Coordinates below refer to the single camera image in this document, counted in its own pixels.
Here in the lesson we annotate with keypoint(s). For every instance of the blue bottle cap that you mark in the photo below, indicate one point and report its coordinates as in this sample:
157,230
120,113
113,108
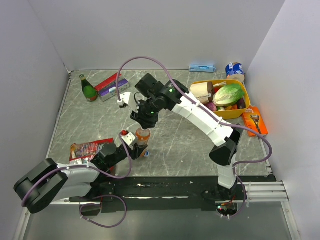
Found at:
146,154

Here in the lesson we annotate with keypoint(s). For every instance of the yellow plastic basket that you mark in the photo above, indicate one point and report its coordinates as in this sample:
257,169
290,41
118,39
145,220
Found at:
226,112

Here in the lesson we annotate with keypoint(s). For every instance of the blue tissue pack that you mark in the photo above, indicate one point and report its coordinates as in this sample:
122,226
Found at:
202,68

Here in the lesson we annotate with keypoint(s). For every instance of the beige paper roll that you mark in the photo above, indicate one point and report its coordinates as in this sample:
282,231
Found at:
203,91

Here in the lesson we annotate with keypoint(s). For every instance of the red flat box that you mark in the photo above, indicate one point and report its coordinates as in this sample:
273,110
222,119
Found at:
106,83

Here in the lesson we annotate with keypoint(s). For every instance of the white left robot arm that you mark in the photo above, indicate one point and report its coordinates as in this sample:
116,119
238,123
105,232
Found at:
50,181

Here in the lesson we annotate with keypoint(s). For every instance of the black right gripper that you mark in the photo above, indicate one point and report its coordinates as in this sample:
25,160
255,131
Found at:
145,122

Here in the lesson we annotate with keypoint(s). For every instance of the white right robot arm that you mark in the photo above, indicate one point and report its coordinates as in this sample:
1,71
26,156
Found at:
176,97

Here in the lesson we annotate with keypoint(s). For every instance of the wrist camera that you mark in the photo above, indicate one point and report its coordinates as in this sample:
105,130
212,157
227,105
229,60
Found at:
129,138
127,99

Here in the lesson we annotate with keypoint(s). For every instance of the purple silver box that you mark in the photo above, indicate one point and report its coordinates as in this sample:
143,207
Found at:
111,91

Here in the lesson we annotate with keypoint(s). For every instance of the green glass bottle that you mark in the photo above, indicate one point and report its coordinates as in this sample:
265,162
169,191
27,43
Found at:
88,90

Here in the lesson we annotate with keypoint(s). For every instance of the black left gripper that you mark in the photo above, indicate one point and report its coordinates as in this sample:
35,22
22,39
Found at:
135,153

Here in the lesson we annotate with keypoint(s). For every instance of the green cabbage toy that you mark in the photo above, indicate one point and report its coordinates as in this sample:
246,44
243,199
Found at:
228,95

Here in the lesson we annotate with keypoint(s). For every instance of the purple eggplant toy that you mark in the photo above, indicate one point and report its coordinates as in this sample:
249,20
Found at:
241,104

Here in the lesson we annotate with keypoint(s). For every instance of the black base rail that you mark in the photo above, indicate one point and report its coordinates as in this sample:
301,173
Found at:
157,193

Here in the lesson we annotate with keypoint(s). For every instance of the red snack bag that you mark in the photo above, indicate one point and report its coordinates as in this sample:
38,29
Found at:
85,152

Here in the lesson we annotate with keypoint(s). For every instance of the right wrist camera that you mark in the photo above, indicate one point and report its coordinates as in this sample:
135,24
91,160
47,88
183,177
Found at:
127,99

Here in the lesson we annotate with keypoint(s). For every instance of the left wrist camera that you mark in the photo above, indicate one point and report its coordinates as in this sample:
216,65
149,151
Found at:
129,138

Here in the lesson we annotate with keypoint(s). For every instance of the orange razor package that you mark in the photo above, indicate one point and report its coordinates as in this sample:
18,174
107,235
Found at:
252,119

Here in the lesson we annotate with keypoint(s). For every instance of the blue white can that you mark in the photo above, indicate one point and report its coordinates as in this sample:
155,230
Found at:
235,71

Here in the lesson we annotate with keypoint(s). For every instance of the orange tea bottle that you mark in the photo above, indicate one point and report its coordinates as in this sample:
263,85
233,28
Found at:
143,136

